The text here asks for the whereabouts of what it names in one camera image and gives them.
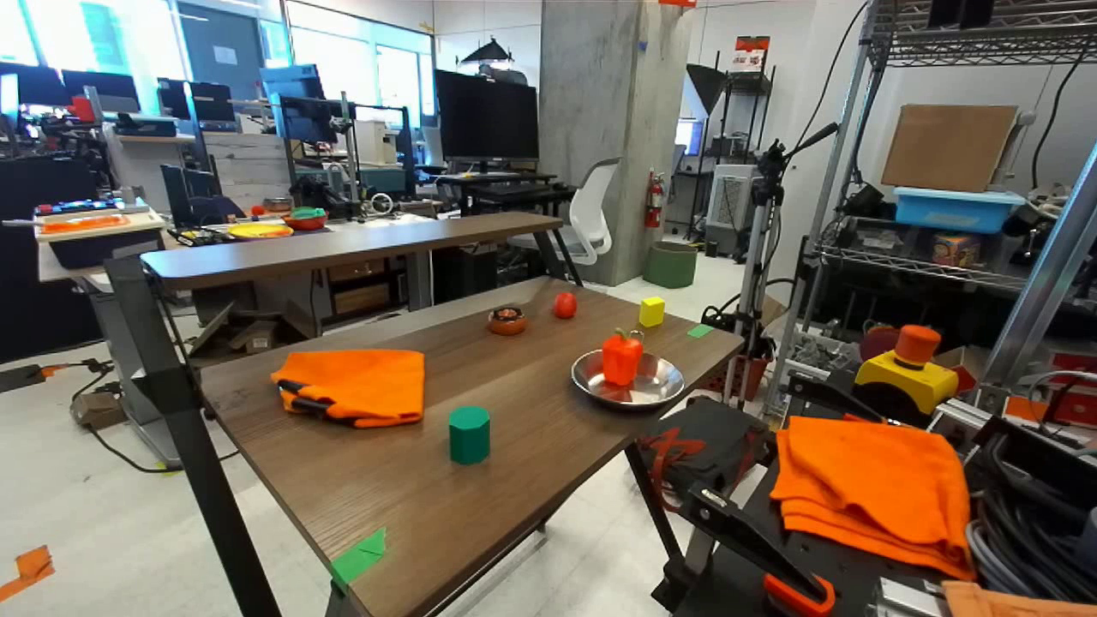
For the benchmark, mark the yellow plate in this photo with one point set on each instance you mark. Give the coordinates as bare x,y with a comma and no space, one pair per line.
262,231

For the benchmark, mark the green cylinder block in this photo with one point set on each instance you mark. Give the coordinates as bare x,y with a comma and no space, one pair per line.
466,437

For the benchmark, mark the blue plastic bin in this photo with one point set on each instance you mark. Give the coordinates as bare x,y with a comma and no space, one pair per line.
959,210

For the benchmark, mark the white office chair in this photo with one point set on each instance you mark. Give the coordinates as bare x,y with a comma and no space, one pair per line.
590,216

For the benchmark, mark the red and green bowl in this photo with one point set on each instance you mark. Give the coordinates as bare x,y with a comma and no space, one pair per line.
305,216

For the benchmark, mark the aluminium profile beam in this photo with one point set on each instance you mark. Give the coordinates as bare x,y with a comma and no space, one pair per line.
1046,277

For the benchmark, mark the black slanted metal pole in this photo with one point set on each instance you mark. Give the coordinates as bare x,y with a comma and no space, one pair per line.
182,413

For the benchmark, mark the red fire extinguisher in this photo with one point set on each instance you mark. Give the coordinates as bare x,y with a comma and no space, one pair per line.
652,202

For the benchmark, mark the orange cloth with black trim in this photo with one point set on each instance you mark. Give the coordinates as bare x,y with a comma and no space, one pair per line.
360,380

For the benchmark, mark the orange cup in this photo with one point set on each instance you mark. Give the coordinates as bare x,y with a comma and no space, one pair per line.
623,362

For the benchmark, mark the green box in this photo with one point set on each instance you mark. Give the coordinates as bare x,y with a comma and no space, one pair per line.
671,265

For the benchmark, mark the concrete pillar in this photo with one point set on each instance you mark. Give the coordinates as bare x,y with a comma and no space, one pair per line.
604,105

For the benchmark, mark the yellow emergency stop button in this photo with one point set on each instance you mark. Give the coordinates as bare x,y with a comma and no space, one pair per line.
905,378

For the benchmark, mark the red ball toy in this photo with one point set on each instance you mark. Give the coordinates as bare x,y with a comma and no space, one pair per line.
567,305

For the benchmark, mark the green tape strip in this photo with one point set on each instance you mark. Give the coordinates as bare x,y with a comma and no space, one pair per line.
360,557
700,329

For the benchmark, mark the flat orange cloth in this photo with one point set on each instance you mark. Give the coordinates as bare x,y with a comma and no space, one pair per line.
873,490

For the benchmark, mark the white cart with orange tray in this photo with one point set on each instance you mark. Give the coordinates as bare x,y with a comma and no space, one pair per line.
97,233

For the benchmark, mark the large black monitor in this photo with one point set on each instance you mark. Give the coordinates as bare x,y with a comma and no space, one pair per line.
484,116

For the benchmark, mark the yellow cube block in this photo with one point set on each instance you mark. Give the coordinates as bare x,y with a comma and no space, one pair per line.
652,312

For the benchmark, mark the silver metal pan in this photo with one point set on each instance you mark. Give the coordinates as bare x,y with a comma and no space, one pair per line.
660,380

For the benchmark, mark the camera on tripod stand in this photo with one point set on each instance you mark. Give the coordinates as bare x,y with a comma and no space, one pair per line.
761,227

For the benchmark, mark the orange floor tape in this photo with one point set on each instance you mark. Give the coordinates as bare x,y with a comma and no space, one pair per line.
27,570

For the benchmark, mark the dark wooden work table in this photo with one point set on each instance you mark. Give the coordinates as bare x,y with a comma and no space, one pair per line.
388,483

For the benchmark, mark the long workbench table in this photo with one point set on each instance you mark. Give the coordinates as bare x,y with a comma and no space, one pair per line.
343,240

